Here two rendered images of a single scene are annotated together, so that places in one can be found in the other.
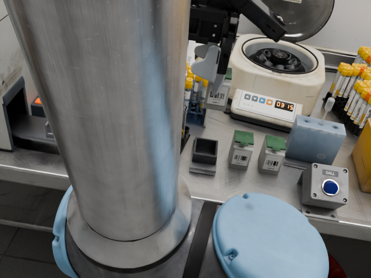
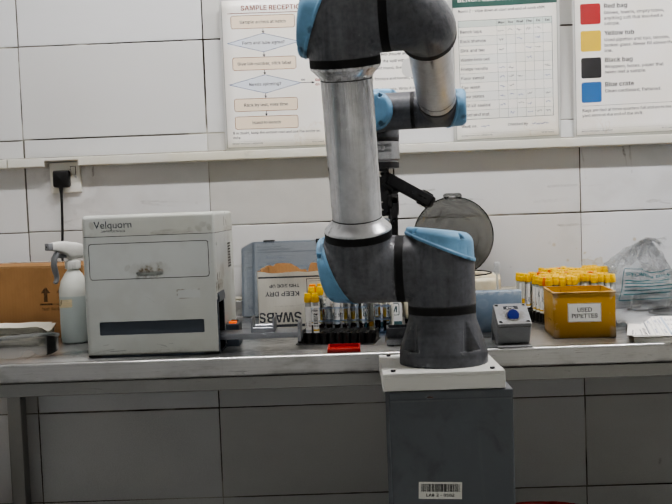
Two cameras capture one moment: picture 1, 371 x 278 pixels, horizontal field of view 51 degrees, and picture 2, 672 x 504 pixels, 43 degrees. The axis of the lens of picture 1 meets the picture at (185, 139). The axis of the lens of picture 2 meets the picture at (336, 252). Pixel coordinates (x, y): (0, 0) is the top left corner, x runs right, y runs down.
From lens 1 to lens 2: 126 cm
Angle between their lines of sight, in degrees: 36
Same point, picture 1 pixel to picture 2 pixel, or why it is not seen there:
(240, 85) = not seen: hidden behind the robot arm
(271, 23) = (422, 193)
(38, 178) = (250, 364)
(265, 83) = not seen: hidden behind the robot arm
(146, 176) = (368, 165)
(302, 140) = (486, 307)
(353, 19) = (525, 250)
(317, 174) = (499, 309)
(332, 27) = (507, 263)
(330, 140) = (510, 300)
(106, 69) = (356, 108)
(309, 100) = not seen: hidden behind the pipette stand
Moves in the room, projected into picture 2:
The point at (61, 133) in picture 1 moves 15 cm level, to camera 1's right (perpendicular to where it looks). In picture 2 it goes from (338, 145) to (431, 141)
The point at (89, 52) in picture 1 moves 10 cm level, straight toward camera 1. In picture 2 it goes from (352, 102) to (373, 94)
